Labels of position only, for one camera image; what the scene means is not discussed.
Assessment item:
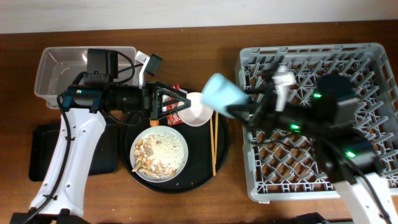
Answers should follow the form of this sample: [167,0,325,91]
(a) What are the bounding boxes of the blue cup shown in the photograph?
[201,73,249,119]

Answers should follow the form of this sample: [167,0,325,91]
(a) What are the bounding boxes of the red snack wrapper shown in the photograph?
[162,85,187,126]

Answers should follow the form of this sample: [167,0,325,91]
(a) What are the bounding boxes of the grey dishwasher rack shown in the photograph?
[235,43,397,203]

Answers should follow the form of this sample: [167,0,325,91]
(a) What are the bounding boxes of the clear plastic bin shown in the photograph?
[34,46,138,109]

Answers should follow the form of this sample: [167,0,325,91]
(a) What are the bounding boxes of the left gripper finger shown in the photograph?
[155,82,190,103]
[155,101,191,119]

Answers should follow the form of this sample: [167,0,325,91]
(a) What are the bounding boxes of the black rectangular tray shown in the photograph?
[29,118,119,182]

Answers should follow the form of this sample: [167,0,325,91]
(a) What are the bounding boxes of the rice and food scraps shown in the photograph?
[132,131,186,180]

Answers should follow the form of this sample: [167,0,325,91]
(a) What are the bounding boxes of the black round tray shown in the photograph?
[118,113,213,194]

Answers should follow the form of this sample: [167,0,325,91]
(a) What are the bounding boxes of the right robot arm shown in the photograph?
[226,65,397,223]

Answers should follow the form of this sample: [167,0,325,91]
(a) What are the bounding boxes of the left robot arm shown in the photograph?
[11,49,191,223]

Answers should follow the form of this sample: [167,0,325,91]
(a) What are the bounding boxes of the orange carrot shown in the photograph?
[150,119,159,127]

